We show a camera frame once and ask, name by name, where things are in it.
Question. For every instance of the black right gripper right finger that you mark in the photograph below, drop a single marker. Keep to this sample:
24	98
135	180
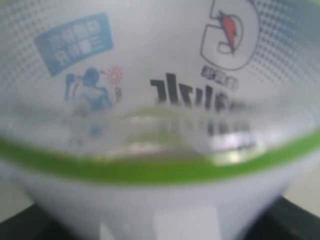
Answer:
285	220

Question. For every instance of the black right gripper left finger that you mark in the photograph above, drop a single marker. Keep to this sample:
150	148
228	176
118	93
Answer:
33	223

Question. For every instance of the clear plastic drink bottle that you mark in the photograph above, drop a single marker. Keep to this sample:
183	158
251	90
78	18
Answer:
158	119

